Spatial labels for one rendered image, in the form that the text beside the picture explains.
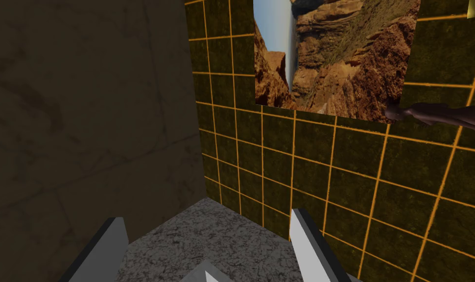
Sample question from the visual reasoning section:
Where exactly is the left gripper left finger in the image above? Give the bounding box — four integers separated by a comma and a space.
59, 217, 129, 282

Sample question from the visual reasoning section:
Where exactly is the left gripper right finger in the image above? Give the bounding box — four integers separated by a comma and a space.
289, 208, 353, 282

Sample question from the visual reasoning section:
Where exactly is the dark brown elongated figure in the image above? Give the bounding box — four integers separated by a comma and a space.
384, 102, 475, 137

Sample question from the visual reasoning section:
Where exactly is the canyon landscape wall picture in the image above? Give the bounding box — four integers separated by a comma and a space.
253, 0, 422, 124

